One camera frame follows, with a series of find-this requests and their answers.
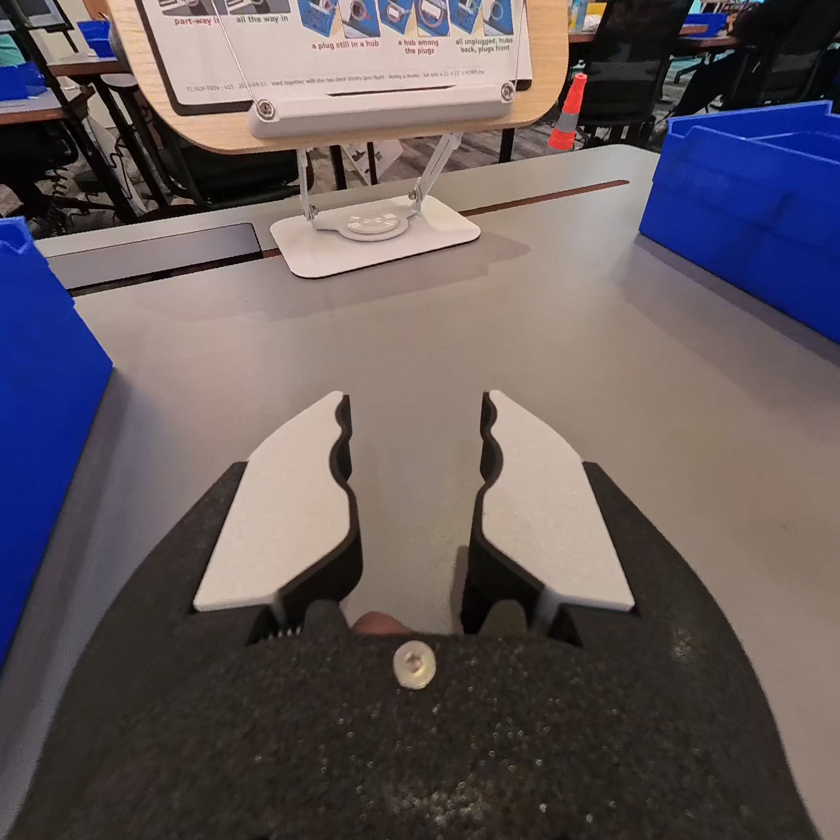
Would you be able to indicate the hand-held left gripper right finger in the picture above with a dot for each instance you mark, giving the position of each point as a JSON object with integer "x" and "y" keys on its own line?
{"x": 551, "y": 518}

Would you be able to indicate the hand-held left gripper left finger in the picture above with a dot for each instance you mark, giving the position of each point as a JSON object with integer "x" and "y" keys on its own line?
{"x": 282, "y": 518}

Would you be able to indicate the black office chair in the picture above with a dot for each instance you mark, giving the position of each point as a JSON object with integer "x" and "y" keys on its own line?
{"x": 630, "y": 52}
{"x": 229, "y": 177}

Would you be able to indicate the black tripod with sheet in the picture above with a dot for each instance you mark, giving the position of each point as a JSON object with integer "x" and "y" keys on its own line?
{"x": 367, "y": 157}

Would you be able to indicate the orange cone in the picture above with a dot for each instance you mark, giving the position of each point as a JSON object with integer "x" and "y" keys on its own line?
{"x": 568, "y": 118}

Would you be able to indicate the printed instruction sheet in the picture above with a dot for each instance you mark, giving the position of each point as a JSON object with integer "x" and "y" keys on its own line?
{"x": 328, "y": 79}

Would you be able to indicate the grey table with wooden edge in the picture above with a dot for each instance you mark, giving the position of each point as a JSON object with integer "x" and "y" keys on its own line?
{"x": 39, "y": 92}

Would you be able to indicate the wooden office desk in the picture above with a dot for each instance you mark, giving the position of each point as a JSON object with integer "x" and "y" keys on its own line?
{"x": 656, "y": 36}

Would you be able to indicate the black sign stand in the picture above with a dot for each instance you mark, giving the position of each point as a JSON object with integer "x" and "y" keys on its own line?
{"x": 39, "y": 65}

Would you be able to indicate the small blue plastic bin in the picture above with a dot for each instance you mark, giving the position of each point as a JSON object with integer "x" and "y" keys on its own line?
{"x": 98, "y": 36}

